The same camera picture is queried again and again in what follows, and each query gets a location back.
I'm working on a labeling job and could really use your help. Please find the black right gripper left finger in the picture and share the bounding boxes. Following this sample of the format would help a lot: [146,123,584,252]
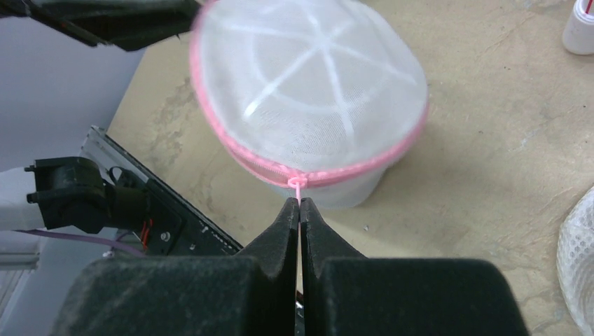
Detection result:
[50,198,300,335]

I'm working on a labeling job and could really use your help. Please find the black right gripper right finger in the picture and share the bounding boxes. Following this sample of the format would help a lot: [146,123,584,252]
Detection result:
[300,198,528,335]

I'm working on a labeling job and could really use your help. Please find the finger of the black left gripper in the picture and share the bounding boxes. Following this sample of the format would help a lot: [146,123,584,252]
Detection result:
[1,0,202,51]

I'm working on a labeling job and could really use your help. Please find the pink-trimmed white laundry bag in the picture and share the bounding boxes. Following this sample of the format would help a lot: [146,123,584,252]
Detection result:
[189,1,429,208]

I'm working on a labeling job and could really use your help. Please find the white PVC pipe rack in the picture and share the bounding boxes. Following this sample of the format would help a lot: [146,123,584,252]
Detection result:
[562,0,593,55]

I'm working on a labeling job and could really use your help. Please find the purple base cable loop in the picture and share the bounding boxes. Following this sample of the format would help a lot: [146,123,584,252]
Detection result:
[13,228,149,259]

